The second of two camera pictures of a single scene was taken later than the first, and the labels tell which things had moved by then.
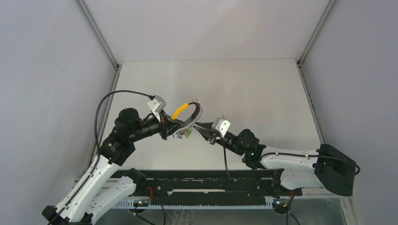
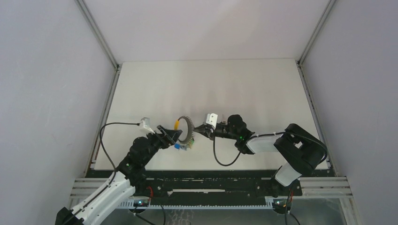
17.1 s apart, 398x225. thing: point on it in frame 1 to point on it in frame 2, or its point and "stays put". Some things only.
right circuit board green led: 282,204 stays put
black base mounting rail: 204,187 stays put
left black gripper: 168,126 to 168,138
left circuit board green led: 141,203 stays put
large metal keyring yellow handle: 196,116 to 190,135
